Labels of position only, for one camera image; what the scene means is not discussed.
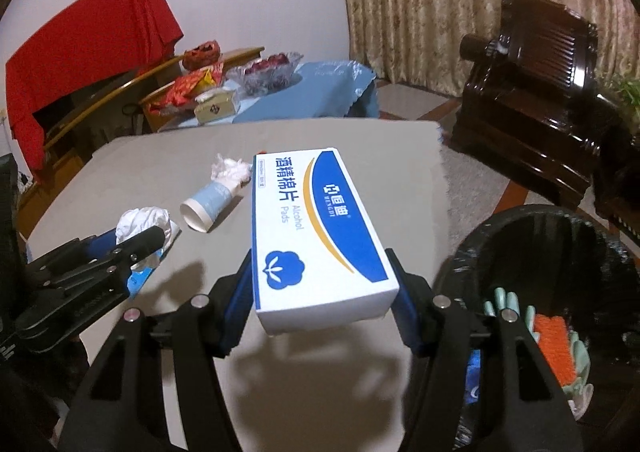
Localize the wooden television cabinet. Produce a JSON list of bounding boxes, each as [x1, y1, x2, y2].
[[17, 47, 266, 233]]

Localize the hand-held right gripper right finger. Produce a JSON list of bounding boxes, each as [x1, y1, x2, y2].
[[385, 248, 586, 452]]

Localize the white and blue cardboard box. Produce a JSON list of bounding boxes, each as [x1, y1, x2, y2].
[[251, 147, 401, 337]]

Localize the small orange foam net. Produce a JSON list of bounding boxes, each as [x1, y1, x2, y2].
[[532, 314, 576, 385]]

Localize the red patterned bag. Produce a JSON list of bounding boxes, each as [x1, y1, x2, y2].
[[182, 41, 221, 72]]

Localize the blue plastic bag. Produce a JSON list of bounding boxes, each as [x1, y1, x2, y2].
[[465, 351, 483, 405]]

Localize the grey tablecloth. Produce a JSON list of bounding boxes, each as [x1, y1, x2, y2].
[[25, 119, 448, 452]]

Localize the glass fruit bowl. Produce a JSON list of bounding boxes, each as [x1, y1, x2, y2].
[[227, 52, 305, 95]]

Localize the dark wooden armchair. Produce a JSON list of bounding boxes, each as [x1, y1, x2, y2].
[[450, 0, 621, 213]]

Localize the gold tissue box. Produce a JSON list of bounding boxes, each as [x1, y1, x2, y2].
[[192, 87, 240, 125]]

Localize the red cloth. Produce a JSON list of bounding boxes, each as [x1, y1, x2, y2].
[[5, 0, 185, 173]]

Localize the beige patterned curtain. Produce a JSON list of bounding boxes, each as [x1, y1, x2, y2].
[[337, 0, 640, 103]]

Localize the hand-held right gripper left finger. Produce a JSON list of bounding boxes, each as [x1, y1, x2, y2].
[[60, 249, 256, 452]]

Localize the green grassy plant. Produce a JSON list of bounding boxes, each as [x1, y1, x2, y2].
[[607, 74, 640, 108]]

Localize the blue tablecloth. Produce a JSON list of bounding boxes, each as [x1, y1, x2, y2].
[[177, 61, 377, 130]]

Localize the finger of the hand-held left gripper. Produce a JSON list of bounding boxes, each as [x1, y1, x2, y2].
[[75, 226, 167, 294], [27, 231, 121, 283]]

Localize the black bag lined trash bin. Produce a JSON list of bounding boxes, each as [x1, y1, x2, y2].
[[432, 204, 640, 452]]

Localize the red and yellow packets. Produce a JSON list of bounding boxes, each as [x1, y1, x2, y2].
[[150, 59, 226, 115]]

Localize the black television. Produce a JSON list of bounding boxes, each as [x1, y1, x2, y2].
[[32, 77, 126, 133]]

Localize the white tissue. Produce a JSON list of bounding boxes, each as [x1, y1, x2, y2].
[[116, 207, 181, 247], [212, 154, 253, 188]]

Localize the light blue paper cup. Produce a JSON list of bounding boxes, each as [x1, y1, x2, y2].
[[180, 180, 243, 233]]

